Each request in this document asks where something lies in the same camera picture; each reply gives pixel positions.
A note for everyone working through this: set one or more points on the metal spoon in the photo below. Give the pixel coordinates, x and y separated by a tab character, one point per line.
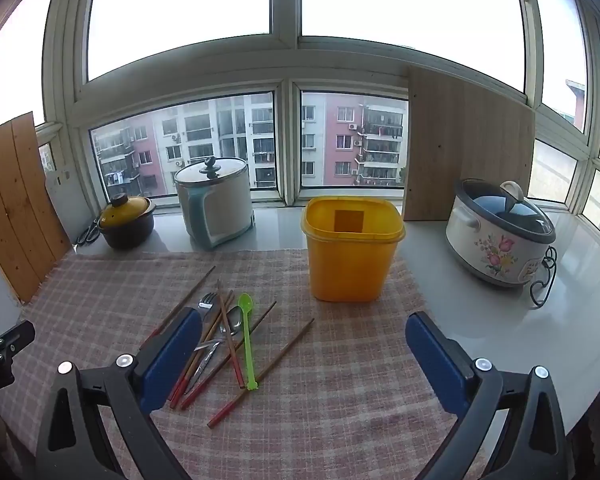
233	322

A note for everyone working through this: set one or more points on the floral white slow cooker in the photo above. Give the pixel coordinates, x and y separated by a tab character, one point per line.
485	245

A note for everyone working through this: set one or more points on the brown red-tipped chopstick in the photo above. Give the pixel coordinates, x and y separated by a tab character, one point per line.
235	360
280	355
190	296
195	360
260	319

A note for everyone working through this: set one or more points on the black clay pot yellow lid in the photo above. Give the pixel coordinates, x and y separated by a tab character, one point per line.
127	230

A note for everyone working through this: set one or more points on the pink plaid cloth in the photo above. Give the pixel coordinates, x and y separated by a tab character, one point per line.
330	385

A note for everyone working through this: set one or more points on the metal fork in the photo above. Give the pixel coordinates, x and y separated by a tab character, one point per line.
207	305

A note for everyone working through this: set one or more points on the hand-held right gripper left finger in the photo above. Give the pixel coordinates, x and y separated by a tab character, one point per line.
172	355

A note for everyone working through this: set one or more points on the black scissors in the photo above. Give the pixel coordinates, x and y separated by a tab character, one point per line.
91	234

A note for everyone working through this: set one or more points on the green plastic spoon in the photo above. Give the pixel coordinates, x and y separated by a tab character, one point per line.
245	305

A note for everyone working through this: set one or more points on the white cutting board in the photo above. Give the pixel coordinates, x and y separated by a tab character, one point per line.
67	205

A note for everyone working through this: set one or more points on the pine wood board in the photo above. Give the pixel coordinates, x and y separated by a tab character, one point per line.
15	200

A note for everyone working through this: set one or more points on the apartment buildings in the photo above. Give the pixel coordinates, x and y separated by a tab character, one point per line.
205	130

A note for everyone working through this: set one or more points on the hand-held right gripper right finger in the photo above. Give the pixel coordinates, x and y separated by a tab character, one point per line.
435	360

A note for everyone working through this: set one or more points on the light wood panel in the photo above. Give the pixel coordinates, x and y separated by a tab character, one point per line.
460	145

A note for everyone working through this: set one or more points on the yellow plastic container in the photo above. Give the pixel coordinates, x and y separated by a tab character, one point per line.
350	260

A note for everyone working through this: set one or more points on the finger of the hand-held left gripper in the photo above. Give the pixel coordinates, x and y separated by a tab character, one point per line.
10	337

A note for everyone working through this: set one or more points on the white teal electric pot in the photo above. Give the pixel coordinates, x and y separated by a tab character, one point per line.
225	210

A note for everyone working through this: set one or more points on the white window frame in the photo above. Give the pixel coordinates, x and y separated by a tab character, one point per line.
285	60

